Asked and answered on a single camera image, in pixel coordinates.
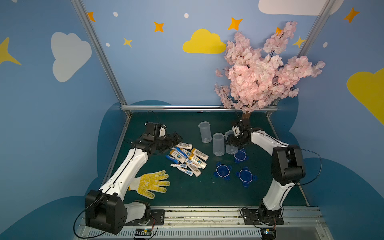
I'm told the clear blue-lid container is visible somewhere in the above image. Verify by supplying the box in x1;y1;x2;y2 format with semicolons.
199;121;212;143
225;130;238;155
213;133;225;157

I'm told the blue container lid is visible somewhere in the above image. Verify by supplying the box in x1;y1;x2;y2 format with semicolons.
234;148;249;164
236;167;258;188
214;162;232;181

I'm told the blue travel toothbrush case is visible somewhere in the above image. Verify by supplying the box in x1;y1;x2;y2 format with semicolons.
166;155;180;164

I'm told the white orange-cap lotion bottle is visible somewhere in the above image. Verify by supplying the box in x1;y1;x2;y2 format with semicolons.
177;143;193;150

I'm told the small white toothpaste tube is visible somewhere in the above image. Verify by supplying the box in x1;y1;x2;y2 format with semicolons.
177;167;194;176

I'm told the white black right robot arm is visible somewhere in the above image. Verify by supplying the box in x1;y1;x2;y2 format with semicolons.
227;127;306;225

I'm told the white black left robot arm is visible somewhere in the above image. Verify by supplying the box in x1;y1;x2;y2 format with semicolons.
84;133;183;235

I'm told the yellow white work glove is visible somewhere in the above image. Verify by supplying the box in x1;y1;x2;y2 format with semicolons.
128;170;171;200

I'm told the pink artificial blossom tree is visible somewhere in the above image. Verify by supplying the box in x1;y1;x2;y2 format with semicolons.
215;21;326;118

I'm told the left small circuit board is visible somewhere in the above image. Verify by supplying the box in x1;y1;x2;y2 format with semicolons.
134;228;153;239

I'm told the small circuit board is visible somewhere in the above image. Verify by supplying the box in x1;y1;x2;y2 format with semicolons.
134;228;153;239
260;229;277;240

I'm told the right small circuit board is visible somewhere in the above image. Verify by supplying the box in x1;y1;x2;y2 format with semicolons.
260;229;277;240

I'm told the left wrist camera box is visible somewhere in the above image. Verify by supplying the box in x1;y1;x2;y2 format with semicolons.
144;122;167;141

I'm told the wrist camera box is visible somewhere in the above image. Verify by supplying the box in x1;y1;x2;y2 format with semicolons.
144;122;167;141
232;119;252;136

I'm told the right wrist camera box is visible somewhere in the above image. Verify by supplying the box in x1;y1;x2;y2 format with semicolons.
232;119;252;136

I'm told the horizontal aluminium back rail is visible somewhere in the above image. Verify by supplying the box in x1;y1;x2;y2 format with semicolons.
120;104;278;113

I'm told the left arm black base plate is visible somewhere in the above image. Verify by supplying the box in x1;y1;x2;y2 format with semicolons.
125;210;165;226

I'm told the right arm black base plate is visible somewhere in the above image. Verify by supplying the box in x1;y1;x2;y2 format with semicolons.
240;207;284;227

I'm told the front aluminium rail frame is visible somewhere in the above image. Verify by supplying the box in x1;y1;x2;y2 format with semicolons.
74;206;333;240

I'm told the right aluminium corner post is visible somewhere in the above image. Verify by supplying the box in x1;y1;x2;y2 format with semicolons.
265;0;337;118

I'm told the aluminium corner post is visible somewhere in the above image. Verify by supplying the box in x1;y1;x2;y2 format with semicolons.
265;0;337;118
71;0;127;106

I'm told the left aluminium corner post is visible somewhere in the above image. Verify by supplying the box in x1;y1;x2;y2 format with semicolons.
71;0;127;106

